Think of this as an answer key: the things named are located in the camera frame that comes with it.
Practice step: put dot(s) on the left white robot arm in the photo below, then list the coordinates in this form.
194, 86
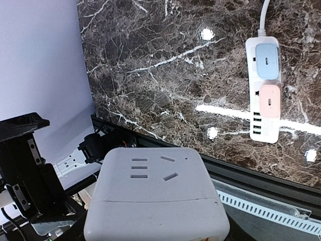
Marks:
90, 151

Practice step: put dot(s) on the white cube socket adapter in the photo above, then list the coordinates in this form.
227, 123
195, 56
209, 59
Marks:
155, 194

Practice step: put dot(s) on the white slotted cable duct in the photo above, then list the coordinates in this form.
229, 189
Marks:
311, 226

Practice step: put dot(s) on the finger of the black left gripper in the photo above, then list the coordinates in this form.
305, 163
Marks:
21, 125

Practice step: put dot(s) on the pink plug charger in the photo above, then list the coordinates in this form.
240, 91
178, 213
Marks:
270, 101

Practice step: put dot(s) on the blue plug charger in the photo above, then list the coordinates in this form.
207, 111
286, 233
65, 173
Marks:
267, 61

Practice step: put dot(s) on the white power strip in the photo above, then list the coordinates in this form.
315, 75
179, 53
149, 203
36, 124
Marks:
262, 129

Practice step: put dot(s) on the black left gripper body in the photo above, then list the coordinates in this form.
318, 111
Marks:
33, 185

